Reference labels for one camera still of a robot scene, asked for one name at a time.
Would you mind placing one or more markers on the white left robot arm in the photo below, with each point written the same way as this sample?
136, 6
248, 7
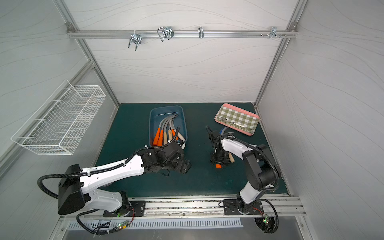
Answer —
81, 188

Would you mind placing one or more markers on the metal clamp hook right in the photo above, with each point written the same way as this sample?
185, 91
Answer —
273, 34

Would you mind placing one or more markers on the aluminium crossbar rail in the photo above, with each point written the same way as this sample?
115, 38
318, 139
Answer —
179, 34

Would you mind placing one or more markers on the white wire basket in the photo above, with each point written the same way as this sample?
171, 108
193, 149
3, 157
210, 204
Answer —
57, 127

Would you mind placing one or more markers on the pink tray with checkered cloth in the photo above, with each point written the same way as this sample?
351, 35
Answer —
237, 119

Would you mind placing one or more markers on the metal ring hook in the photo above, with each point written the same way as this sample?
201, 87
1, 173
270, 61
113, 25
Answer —
201, 32

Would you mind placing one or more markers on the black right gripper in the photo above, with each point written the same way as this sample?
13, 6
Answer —
219, 159

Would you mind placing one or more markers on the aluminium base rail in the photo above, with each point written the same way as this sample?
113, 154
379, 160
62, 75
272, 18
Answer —
188, 207

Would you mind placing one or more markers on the blue plastic storage box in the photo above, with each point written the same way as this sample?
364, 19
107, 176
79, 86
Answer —
157, 114

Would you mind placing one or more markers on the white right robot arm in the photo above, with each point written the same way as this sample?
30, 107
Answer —
261, 172

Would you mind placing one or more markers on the metal clamp hook middle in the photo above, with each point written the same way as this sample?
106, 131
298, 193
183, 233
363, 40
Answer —
165, 33

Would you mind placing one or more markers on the metal clamp hook left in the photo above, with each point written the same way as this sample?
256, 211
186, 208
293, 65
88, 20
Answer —
135, 40

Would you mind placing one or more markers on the metal clamp hook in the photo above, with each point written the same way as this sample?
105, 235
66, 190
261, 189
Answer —
273, 34
135, 40
165, 33

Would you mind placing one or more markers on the white vent strip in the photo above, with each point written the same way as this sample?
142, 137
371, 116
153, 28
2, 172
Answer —
149, 224

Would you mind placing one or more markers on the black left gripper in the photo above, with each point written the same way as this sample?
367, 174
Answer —
179, 159

